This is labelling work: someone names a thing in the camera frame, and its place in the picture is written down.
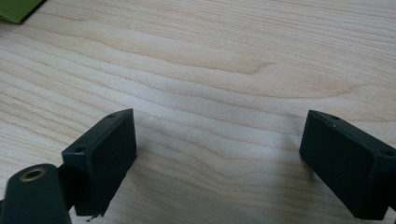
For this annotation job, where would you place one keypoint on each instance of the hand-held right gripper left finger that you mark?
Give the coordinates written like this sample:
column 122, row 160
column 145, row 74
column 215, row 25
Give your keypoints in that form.
column 102, row 161

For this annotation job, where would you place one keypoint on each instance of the green flat sheet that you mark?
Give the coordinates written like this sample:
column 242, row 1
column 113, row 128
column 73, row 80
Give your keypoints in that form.
column 18, row 8

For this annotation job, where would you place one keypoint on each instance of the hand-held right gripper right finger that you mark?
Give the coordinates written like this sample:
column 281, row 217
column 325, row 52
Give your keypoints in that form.
column 348, row 168

